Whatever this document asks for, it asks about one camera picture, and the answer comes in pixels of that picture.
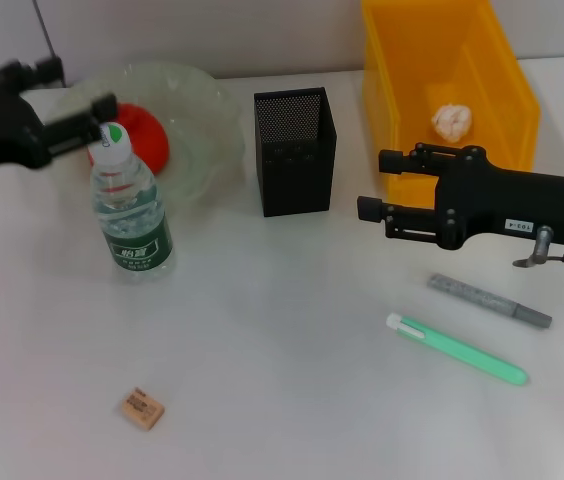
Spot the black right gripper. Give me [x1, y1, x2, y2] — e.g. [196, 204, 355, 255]
[356, 143, 564, 252]

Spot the red-orange fruit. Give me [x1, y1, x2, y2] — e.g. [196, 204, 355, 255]
[86, 101, 171, 177]

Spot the white paper ball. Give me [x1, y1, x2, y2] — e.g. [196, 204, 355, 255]
[430, 101, 475, 144]

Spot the clear bottle with green label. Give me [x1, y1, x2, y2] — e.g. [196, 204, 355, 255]
[86, 120, 178, 287]

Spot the black mesh pen holder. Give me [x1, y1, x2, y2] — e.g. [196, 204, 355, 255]
[253, 86, 339, 218]

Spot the pale green glass fruit plate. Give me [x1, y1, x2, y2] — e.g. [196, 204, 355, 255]
[63, 61, 246, 207]

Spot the grey marker pen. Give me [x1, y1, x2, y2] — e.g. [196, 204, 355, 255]
[425, 272, 554, 332]

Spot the mint green pen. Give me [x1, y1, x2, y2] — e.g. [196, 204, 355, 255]
[385, 311, 530, 388]

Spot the tan rectangular eraser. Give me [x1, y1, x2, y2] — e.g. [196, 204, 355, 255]
[113, 385, 167, 432]

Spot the yellow plastic bin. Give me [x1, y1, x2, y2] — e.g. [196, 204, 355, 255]
[360, 0, 543, 209]

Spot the right wrist silver connector plug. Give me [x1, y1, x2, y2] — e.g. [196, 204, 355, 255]
[512, 225, 556, 268]

